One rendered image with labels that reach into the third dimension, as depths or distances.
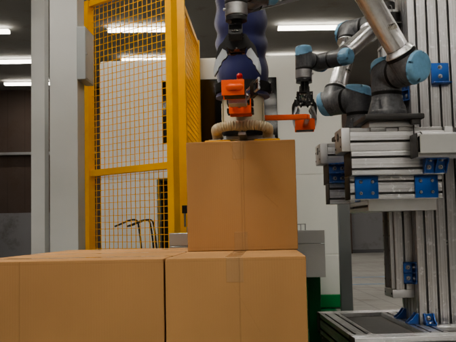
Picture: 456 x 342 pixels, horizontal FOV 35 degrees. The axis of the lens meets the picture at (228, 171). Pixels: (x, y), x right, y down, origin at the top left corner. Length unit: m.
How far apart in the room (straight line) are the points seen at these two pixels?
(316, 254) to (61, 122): 1.67
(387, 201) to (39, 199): 4.01
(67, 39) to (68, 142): 0.58
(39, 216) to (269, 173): 3.96
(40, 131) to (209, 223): 3.95
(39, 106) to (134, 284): 4.51
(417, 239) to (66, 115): 2.10
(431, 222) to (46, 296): 1.59
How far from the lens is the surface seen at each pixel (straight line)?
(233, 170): 2.67
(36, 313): 2.17
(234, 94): 2.34
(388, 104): 2.84
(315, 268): 3.31
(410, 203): 2.96
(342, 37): 3.64
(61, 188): 4.14
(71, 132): 4.15
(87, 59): 4.24
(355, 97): 3.35
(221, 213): 2.66
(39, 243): 6.41
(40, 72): 6.56
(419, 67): 2.77
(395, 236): 3.06
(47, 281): 2.16
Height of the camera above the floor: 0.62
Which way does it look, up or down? 5 degrees up
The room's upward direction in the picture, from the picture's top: 1 degrees counter-clockwise
